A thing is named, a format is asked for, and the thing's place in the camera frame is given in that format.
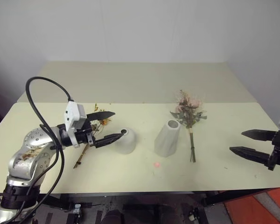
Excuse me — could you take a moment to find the pink flower bouquet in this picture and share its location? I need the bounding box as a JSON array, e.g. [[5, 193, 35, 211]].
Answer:
[[169, 89, 208, 163]]

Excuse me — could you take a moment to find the black table frame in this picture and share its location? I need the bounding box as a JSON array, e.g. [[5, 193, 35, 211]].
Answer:
[[37, 188, 269, 212]]

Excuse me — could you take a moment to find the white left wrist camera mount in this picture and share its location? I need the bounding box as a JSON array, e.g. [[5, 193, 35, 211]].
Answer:
[[64, 100, 87, 148]]

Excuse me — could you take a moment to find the white faceted tall vase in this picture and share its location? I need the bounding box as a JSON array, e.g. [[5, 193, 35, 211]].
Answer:
[[154, 119, 181, 158]]

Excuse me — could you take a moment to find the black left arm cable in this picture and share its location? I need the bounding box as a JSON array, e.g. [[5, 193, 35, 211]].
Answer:
[[8, 76, 75, 224]]

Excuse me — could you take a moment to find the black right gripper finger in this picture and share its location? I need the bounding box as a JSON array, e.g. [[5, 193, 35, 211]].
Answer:
[[241, 129, 277, 142], [229, 146, 272, 167]]

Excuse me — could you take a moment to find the white round dome vase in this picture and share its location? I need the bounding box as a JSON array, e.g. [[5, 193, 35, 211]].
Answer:
[[113, 127, 137, 155]]

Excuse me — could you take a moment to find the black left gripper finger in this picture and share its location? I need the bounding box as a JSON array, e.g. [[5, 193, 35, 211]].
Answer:
[[86, 111, 116, 122], [93, 132, 125, 149]]

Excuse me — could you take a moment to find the dark rounded shape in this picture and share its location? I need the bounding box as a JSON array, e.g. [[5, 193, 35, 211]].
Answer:
[[99, 209, 125, 224]]

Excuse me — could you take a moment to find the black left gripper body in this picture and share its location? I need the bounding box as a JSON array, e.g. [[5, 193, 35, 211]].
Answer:
[[74, 118, 97, 148]]

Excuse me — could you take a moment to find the yellow dried flower bouquet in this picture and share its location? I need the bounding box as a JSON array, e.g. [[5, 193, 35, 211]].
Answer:
[[72, 103, 113, 169]]

